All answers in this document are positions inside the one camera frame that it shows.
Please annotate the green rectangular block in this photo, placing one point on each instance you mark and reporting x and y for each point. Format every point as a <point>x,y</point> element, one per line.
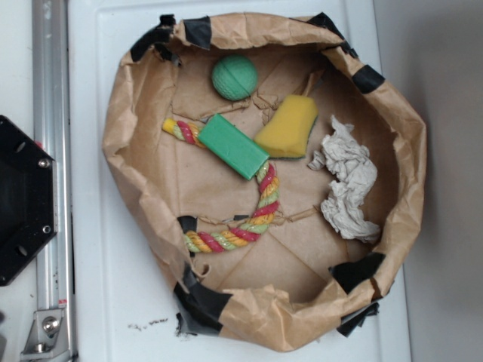
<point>232,146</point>

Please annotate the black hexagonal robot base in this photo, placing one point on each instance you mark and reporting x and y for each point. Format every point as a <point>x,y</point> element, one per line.
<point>28,220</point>

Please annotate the brown paper bag bin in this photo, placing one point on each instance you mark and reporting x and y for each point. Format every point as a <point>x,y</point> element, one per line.
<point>301,279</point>

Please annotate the yellow sponge with green pad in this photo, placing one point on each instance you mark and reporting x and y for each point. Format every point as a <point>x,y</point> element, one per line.
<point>286,135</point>

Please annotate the crumpled white paper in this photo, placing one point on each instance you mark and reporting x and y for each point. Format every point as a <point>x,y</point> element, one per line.
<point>355,174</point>

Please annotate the green dimpled ball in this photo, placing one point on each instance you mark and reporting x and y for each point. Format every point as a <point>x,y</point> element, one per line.
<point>234,77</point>

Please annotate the multicolour twisted rope toy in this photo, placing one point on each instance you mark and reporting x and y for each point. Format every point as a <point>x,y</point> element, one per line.
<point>256,224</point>

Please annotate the aluminium extrusion rail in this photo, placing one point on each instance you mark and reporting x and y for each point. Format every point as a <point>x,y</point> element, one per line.
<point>54,263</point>

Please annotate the metal corner bracket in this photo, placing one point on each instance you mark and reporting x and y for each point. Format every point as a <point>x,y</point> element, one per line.
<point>48,335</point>

